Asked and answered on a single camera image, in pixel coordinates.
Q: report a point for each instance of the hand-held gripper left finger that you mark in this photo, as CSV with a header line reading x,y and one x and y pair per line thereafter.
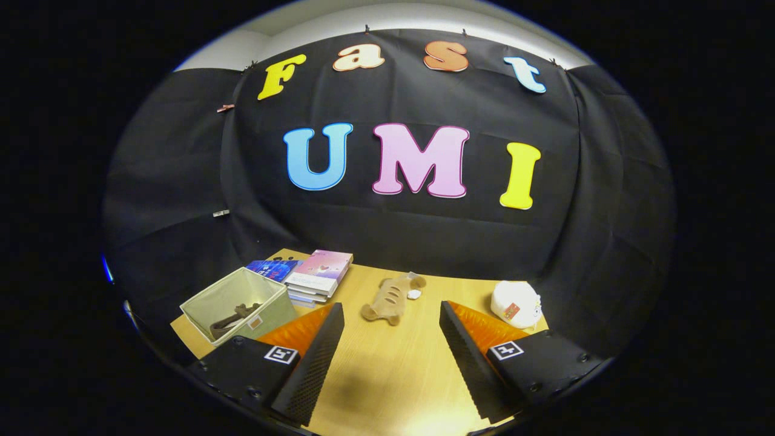
x,y
315,363

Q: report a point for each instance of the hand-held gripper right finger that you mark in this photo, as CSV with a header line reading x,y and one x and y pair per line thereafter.
x,y
466,363

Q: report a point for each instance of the blue cover book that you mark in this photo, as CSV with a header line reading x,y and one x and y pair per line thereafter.
x,y
272,269

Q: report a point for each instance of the white plush toy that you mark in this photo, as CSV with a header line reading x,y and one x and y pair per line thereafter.
x,y
517,300

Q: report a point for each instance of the thin white book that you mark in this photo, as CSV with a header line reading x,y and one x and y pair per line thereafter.
x,y
306,298

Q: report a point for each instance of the pink cover book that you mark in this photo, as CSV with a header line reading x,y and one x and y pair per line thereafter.
x,y
324,266

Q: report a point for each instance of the brown bread plush toy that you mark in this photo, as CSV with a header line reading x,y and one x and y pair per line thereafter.
x,y
390,297

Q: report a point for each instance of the black backdrop cloth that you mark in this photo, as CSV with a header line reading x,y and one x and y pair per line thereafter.
x,y
412,230

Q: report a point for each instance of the pale green fabric storage box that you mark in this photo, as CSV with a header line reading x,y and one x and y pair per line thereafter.
x,y
272,315

